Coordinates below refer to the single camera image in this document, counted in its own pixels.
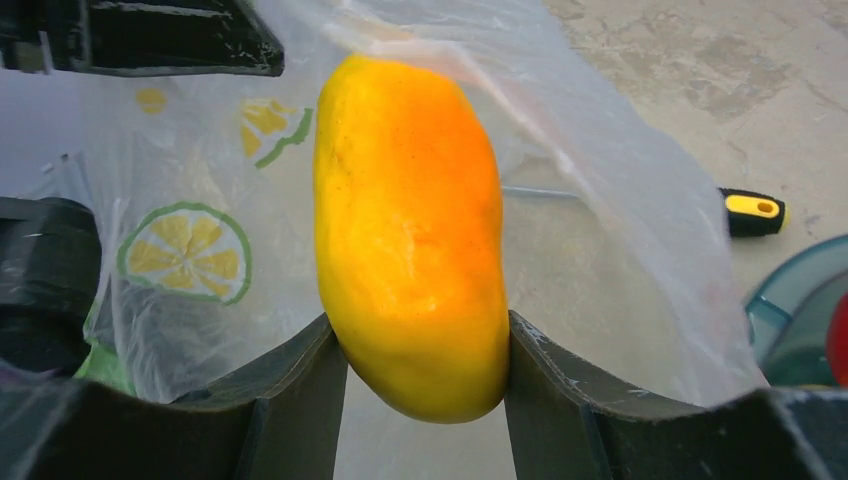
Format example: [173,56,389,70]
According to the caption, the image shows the red fake apple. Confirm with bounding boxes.
[825,309,847,387]

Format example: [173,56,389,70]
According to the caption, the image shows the yellow black screwdriver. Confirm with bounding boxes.
[500,185,791,240]

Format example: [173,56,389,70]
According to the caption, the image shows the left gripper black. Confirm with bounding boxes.
[1,197,102,377]

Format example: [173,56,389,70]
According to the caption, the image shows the orange yellow fake mango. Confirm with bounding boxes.
[313,54,510,424]

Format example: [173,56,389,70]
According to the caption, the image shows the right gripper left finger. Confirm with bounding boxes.
[1,317,347,479]

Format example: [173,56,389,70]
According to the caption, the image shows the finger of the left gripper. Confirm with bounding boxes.
[1,0,285,78]

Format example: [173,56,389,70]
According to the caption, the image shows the clear plastic bag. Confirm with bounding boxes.
[0,0,770,480]

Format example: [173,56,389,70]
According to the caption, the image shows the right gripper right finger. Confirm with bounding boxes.
[505,312,847,479]

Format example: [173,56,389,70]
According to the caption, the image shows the teal plastic basin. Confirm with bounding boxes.
[745,234,847,387]

